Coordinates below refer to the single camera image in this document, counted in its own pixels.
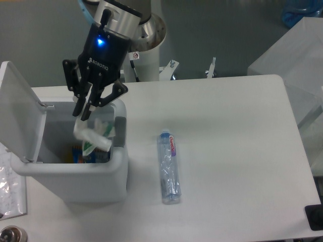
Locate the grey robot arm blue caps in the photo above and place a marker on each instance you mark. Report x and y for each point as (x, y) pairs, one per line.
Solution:
(115, 17)

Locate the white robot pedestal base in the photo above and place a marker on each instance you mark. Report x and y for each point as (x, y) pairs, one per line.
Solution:
(142, 62)

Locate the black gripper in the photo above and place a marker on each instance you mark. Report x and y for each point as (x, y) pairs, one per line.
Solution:
(100, 64)

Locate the black device at table edge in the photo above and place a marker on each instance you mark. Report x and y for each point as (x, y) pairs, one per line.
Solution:
(314, 216)

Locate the round metal connector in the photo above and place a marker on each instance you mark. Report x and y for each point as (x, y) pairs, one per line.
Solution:
(13, 233)

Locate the blue water jug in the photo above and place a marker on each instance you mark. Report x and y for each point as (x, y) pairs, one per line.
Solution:
(294, 11)

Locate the clear plastic water bottle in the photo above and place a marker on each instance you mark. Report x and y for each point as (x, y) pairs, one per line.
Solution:
(168, 168)

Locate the white trash can open lid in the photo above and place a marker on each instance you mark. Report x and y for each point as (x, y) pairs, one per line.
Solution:
(39, 134)

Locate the white plastic wrapper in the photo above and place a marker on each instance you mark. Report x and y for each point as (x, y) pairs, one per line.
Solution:
(99, 137)

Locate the clear plastic document sleeve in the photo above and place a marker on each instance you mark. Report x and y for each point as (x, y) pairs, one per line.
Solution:
(13, 189)

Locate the blue orange snack bag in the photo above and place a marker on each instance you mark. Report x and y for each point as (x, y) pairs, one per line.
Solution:
(96, 156)

